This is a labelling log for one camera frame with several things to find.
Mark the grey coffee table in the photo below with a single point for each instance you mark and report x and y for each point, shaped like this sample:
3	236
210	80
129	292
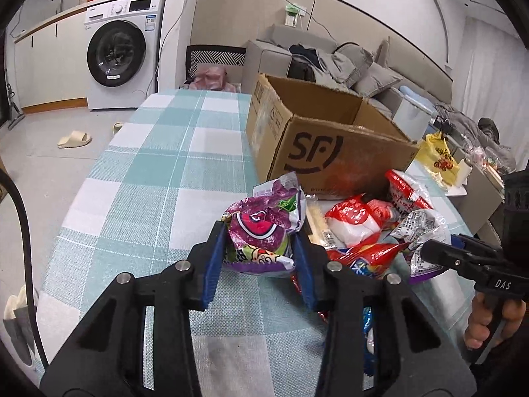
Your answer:
481	198

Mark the silver printed snack packet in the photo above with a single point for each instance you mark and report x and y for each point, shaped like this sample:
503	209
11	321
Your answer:
417	231

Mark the person's right hand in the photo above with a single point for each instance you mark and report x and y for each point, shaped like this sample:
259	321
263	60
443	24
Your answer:
477	320

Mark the red white striped snack packet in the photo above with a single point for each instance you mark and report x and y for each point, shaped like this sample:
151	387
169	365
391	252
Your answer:
407	192

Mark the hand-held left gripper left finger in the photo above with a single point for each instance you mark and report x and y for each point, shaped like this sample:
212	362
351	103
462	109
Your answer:
215	264

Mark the dark hat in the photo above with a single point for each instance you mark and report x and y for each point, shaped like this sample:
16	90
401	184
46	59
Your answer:
489	128

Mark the person's right forearm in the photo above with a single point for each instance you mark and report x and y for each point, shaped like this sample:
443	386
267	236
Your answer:
504	376

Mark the dark clothes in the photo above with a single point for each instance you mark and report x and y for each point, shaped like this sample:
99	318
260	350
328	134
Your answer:
299	64

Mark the checked teal white tablecloth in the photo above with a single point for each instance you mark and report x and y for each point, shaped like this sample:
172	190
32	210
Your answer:
165	173

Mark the grey pillow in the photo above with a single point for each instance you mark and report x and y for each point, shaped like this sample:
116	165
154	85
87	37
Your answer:
378	80
357	62

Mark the white washing machine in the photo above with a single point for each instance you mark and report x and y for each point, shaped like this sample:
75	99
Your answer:
136	82

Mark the grey jacket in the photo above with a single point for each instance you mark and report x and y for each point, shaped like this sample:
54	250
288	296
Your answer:
334	68

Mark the white trash bin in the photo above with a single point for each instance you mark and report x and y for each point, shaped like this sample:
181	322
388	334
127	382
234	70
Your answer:
409	115

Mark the purple snack packet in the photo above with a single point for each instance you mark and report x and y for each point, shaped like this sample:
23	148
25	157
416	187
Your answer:
260	223

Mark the red white balloon snack packet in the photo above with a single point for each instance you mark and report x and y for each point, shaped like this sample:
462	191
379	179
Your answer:
355	225

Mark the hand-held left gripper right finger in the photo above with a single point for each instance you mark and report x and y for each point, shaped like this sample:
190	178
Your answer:
306	273

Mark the small black camera stand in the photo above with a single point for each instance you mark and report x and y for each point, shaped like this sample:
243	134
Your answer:
442	126

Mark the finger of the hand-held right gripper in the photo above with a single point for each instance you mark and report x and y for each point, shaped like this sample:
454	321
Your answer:
446	256
475	245

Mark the yellow plastic bag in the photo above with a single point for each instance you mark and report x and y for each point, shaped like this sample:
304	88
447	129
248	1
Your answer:
436	159

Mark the wall socket with charger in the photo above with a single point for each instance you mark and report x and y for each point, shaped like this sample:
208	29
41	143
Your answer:
294	14

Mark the grey sofa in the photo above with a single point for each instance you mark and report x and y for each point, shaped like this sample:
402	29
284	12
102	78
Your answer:
264	62

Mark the brown cardboard box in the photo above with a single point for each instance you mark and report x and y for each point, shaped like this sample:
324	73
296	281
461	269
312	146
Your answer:
314	153

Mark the grey cloth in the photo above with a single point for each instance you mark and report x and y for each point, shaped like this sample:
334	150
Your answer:
18	326

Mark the clear biscuit stick packet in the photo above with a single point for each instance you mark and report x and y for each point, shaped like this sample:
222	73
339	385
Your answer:
320	225

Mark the pink plastic bag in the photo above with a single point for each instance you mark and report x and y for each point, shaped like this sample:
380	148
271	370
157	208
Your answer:
210	76

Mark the beige slipper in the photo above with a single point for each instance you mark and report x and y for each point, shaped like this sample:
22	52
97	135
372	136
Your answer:
118	128
74	138

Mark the white counter cabinet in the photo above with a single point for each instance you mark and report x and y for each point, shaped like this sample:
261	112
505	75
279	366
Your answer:
53	66

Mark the curved sink faucet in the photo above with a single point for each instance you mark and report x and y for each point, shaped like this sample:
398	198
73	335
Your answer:
61	0

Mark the black white patterned basket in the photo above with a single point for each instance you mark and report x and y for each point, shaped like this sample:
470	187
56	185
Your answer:
215	56

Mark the white curtain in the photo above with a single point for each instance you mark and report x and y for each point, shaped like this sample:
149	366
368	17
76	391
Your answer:
483	70

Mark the light blue cushion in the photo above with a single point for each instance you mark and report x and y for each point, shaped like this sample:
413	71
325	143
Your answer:
419	97

